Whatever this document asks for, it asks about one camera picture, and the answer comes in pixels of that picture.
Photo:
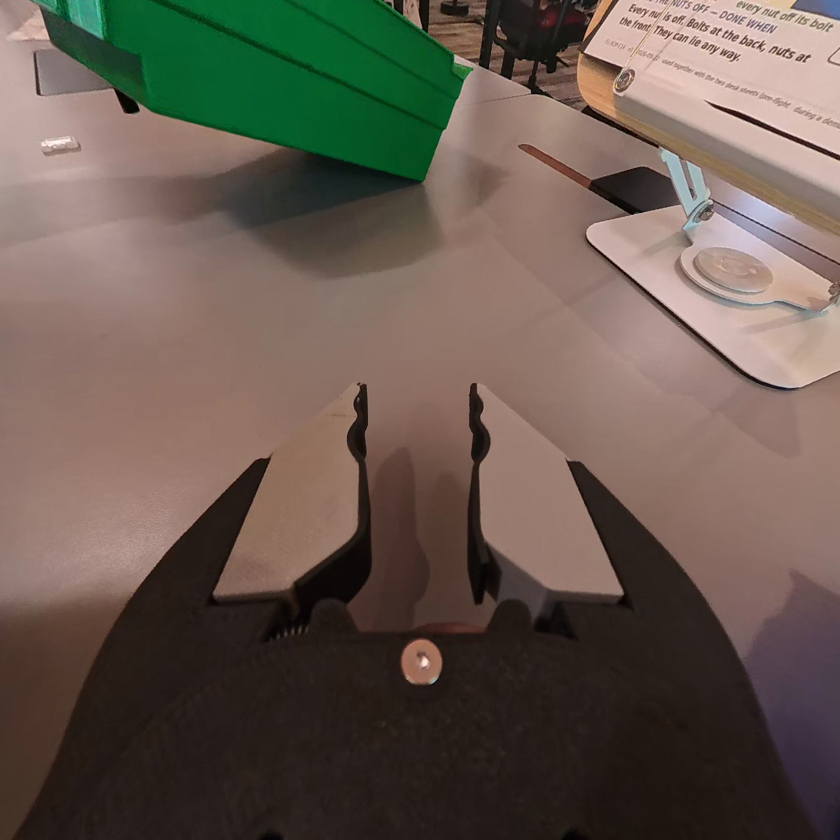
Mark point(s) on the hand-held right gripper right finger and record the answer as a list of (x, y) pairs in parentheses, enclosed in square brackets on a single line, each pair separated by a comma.
[(544, 525)]

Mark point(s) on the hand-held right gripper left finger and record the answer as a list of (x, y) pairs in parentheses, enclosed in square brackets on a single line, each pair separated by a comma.
[(295, 512)]

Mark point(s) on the white tablet stand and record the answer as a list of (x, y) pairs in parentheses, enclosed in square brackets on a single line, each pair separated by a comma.
[(656, 295)]

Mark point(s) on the black table grommet plate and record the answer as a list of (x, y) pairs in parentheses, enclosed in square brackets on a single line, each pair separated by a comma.
[(633, 187)]

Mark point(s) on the green plastic bin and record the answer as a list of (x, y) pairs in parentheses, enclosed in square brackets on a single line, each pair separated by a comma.
[(262, 85)]

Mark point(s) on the black office chair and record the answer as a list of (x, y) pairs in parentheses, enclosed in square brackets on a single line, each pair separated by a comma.
[(531, 33)]

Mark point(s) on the printed instruction sheet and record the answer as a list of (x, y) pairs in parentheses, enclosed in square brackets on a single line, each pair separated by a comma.
[(722, 39)]

